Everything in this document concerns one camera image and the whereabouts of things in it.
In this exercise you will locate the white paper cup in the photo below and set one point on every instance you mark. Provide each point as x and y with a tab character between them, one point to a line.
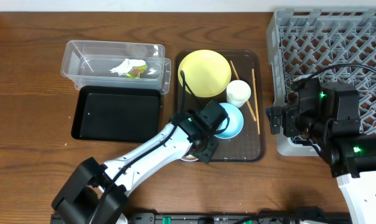
238	92

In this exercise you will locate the dark brown serving tray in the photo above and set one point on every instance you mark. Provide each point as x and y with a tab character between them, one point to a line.
247	146

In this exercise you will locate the white round bowl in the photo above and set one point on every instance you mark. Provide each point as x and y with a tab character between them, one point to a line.
189	158

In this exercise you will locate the clear plastic waste bin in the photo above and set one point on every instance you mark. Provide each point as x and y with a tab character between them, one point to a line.
88	62

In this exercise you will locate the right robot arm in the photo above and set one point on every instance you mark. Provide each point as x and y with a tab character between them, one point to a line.
327	114

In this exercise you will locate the light blue bowl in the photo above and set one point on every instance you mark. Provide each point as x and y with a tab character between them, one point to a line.
235	122

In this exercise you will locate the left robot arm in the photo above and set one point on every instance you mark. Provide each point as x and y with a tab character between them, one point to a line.
98	193

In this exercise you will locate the black waste tray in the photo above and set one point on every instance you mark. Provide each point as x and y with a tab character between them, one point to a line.
116	114

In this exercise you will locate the yellow round plate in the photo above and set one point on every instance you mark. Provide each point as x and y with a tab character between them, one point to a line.
207	72

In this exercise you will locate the green snack wrapper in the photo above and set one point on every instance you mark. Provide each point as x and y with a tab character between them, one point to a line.
136	71

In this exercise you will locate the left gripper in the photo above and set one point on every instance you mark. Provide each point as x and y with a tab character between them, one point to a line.
205	150

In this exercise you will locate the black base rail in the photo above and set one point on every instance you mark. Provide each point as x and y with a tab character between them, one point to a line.
150	218

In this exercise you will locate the grey plastic dishwasher rack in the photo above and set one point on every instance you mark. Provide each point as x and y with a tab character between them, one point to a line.
301	42

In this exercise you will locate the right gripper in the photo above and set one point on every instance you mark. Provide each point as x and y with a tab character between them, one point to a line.
277	120

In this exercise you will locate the right wooden chopstick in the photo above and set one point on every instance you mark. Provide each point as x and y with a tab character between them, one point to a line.
256	101

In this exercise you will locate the left wooden chopstick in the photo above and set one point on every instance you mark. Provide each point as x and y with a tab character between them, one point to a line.
247	101

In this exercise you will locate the wooden chopstick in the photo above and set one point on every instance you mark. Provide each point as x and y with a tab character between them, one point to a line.
256	101
247	101

